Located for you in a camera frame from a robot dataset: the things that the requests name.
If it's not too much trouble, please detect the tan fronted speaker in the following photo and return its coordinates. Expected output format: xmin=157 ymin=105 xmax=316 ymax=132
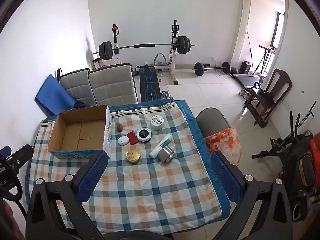
xmin=299 ymin=152 xmax=317 ymax=188

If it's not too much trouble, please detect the black and white round tin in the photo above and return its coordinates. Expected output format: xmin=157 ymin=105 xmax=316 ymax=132
xmin=136 ymin=128 xmax=152 ymax=144

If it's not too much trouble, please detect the white door frame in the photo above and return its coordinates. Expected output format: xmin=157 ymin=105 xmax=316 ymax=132
xmin=230 ymin=0 xmax=290 ymax=77

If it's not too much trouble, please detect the black exercise machine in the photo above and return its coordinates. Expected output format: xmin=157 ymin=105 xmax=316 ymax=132
xmin=251 ymin=102 xmax=320 ymax=200

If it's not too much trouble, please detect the white tube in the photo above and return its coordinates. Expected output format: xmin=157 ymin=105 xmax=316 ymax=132
xmin=149 ymin=134 xmax=173 ymax=159

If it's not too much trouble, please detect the grey chair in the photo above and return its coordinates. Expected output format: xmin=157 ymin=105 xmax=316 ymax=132
xmin=195 ymin=107 xmax=231 ymax=140

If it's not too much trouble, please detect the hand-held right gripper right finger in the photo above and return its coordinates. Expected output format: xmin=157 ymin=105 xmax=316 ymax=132
xmin=211 ymin=151 xmax=297 ymax=240

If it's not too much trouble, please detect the silver metal cylinder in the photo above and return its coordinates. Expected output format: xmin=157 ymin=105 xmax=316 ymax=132
xmin=157 ymin=146 xmax=174 ymax=163

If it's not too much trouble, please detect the orange patterned bag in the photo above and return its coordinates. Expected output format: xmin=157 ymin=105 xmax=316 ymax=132
xmin=204 ymin=127 xmax=242 ymax=165

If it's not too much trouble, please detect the black cable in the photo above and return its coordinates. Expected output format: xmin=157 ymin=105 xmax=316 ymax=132
xmin=0 ymin=152 xmax=27 ymax=220

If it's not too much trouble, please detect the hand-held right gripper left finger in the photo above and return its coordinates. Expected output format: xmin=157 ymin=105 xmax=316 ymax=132
xmin=26 ymin=150 xmax=108 ymax=240

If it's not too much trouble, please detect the red rectangular case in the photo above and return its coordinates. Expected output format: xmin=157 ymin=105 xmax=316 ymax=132
xmin=126 ymin=131 xmax=138 ymax=145

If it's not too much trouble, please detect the treadmill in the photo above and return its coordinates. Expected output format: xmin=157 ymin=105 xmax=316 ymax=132
xmin=231 ymin=45 xmax=277 ymax=89

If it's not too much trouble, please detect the black speaker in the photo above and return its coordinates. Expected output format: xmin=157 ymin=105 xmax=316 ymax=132
xmin=290 ymin=195 xmax=310 ymax=223

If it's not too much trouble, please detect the plaid blanket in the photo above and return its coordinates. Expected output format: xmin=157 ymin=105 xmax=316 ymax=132
xmin=25 ymin=99 xmax=230 ymax=235

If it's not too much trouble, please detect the gold round compact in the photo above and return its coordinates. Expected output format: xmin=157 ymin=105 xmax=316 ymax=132
xmin=125 ymin=149 xmax=141 ymax=165

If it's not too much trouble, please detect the blue exercise mat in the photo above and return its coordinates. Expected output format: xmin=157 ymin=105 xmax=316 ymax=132
xmin=34 ymin=74 xmax=85 ymax=117

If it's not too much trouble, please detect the white round jar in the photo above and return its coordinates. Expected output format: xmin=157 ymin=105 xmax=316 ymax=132
xmin=150 ymin=115 xmax=165 ymax=131

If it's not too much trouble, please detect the black weight bench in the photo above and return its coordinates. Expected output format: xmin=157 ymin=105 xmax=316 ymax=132
xmin=139 ymin=67 xmax=162 ymax=103

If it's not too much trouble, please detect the dark wooden chair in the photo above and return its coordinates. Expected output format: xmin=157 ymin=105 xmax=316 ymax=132
xmin=244 ymin=68 xmax=292 ymax=127

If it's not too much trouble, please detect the short barbell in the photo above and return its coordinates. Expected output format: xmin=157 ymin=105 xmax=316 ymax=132
xmin=192 ymin=62 xmax=232 ymax=77

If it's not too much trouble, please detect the long barbell with black plates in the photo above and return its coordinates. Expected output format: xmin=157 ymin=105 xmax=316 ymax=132
xmin=93 ymin=35 xmax=196 ymax=61

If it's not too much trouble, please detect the person's left forearm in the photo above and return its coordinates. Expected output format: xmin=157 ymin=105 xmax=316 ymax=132
xmin=0 ymin=200 xmax=25 ymax=240

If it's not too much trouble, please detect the white barbell rack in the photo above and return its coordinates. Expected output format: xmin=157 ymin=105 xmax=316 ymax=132
xmin=111 ymin=20 xmax=180 ymax=85

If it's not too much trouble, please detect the cardboard box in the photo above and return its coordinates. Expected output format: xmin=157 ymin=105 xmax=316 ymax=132
xmin=47 ymin=105 xmax=112 ymax=160

